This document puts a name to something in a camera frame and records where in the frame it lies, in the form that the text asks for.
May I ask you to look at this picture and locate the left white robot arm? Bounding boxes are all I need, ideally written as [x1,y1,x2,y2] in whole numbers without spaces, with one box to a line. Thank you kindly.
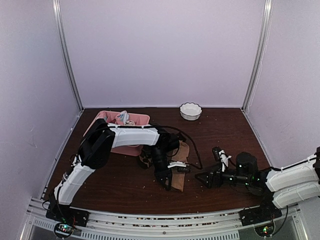
[46,119,172,222]

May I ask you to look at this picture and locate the right aluminium corner post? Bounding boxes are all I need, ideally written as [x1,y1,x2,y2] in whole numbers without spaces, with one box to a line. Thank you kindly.
[242,0,273,113]

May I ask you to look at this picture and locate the rolled socks in box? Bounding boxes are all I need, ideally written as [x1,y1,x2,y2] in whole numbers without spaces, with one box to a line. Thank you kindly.
[115,110,136,126]

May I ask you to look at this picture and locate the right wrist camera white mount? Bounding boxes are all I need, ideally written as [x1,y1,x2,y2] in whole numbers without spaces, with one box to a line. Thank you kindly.
[212,146,231,172]

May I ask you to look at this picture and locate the left aluminium corner post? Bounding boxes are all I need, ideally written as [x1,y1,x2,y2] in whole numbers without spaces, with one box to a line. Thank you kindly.
[52,0,84,112]

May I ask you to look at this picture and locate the white scalloped ceramic bowl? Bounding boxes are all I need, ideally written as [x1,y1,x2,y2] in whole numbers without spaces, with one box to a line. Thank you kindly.
[179,102,203,121]

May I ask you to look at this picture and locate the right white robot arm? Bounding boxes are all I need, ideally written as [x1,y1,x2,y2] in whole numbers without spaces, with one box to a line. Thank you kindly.
[195,146,320,221]

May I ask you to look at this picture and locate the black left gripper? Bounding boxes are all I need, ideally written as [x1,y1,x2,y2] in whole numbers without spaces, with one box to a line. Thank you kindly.
[149,146,173,192]

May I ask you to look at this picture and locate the pink divided storage box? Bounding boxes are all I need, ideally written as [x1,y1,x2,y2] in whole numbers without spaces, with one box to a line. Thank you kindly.
[83,110,158,157]

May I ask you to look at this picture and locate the brown argyle patterned sock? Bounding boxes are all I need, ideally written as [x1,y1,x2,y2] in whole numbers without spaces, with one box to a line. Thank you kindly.
[137,146,154,170]

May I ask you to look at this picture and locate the tan ribbed sock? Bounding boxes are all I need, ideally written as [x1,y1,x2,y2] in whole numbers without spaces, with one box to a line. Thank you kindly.
[169,140,190,192]

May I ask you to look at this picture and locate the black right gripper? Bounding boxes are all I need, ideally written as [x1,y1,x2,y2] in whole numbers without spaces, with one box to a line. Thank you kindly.
[195,162,251,189]

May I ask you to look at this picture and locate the aluminium front rail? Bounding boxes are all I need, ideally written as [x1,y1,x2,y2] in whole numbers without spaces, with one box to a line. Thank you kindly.
[19,198,309,240]

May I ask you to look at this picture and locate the aluminium corner post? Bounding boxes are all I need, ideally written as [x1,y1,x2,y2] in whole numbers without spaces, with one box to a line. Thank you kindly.
[52,0,84,112]
[242,0,273,113]

